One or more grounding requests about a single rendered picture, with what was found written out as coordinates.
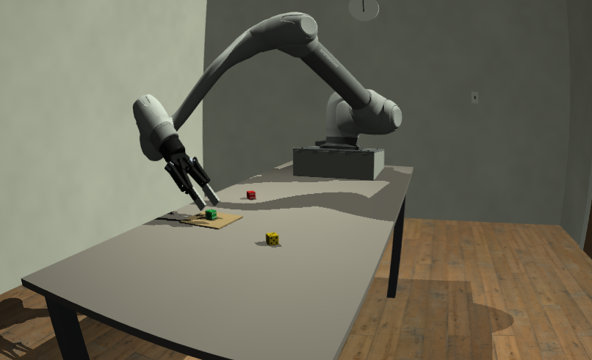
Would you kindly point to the yellow die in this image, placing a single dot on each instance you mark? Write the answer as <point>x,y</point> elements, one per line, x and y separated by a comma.
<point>272,238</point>

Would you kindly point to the green die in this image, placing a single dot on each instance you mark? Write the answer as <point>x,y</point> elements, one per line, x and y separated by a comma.
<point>211,214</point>

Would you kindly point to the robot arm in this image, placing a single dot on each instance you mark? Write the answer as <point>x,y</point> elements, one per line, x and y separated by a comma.
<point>291,33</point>

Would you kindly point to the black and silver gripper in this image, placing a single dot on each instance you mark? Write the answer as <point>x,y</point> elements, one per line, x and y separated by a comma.
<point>173,150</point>

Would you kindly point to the tan flat mat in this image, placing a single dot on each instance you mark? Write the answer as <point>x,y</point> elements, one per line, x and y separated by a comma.
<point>221,221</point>

